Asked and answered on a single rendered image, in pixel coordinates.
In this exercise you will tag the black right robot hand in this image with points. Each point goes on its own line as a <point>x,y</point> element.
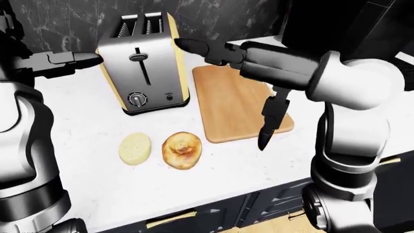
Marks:
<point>275,65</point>

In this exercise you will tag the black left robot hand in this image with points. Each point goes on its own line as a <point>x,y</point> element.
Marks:
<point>55,61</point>

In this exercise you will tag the wooden cutting board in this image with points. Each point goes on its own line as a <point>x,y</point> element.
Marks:
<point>236,102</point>

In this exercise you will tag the round toasted bread roll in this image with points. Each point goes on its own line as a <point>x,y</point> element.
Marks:
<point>182,150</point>

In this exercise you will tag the silver two-slot toaster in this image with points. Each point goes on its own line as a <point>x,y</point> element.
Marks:
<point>142,65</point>

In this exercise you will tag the dark cabinet drawer front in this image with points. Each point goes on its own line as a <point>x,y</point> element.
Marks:
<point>233,211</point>

